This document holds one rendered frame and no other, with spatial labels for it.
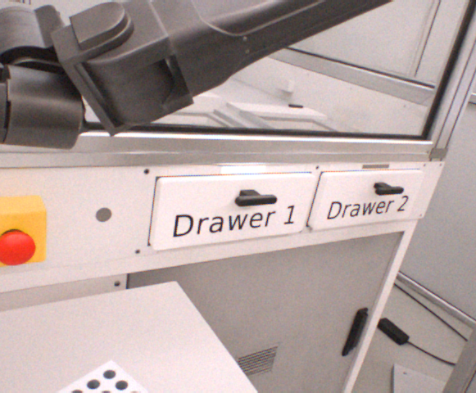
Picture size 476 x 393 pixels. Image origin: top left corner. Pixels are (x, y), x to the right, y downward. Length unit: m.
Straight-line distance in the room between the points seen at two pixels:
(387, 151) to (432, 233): 1.56
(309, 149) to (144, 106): 0.46
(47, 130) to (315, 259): 0.68
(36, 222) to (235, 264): 0.38
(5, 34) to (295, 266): 0.67
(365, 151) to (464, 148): 1.50
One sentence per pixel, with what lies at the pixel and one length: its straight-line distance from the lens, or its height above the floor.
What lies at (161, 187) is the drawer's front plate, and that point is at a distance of 0.61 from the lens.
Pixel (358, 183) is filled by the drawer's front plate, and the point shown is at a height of 0.91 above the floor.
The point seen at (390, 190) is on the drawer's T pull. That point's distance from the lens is 0.87.
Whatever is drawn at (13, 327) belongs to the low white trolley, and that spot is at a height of 0.76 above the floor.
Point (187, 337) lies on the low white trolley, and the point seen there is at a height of 0.76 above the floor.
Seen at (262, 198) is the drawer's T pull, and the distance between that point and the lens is 0.66.
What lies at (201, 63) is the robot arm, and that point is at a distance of 0.34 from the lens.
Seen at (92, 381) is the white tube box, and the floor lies 0.80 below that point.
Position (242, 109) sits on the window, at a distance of 0.67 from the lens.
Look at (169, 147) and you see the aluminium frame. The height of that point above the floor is 0.97.
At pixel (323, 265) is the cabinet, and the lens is 0.96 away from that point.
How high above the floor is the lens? 1.15
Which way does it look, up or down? 23 degrees down
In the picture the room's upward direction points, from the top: 12 degrees clockwise
